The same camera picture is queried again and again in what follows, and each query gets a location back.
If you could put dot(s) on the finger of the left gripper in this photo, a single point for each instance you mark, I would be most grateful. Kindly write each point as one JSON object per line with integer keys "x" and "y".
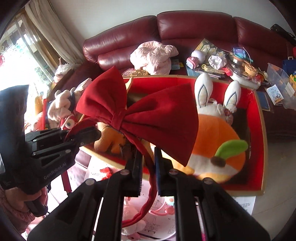
{"x": 51, "y": 145}
{"x": 45, "y": 133}

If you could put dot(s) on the red bow headband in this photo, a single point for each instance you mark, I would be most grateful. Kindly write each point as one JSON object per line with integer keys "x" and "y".
{"x": 167, "y": 118}

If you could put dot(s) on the operator hand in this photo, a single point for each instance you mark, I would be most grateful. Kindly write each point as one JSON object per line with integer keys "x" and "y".
{"x": 17, "y": 198}

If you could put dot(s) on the clear plastic storage bin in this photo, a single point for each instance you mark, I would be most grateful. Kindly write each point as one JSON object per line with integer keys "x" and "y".
{"x": 278, "y": 77}

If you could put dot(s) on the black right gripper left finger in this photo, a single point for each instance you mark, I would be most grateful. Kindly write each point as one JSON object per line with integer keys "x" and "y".
{"x": 110, "y": 194}

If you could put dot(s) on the pink jacket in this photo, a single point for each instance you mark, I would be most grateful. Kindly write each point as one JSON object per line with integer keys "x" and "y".
{"x": 153, "y": 57}

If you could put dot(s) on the red plush toy pile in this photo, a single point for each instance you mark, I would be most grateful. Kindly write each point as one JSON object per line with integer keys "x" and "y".
{"x": 58, "y": 110}

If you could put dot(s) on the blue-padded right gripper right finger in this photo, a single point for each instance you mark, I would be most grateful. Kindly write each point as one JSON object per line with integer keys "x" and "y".
{"x": 184, "y": 188}

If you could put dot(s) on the white instruction sheet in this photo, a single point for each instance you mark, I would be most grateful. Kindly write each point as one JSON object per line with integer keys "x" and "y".
{"x": 150, "y": 227}

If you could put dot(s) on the brown plush toy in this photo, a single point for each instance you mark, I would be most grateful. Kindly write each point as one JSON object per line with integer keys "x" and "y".
{"x": 111, "y": 140}

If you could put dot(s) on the dark red leather sofa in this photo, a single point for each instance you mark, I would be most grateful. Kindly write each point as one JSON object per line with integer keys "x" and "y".
{"x": 185, "y": 30}

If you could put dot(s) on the orange carrot plush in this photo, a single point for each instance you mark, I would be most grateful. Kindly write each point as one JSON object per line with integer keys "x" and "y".
{"x": 218, "y": 152}

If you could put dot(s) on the beige curtain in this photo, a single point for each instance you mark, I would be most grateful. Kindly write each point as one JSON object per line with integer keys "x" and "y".
{"x": 47, "y": 22}

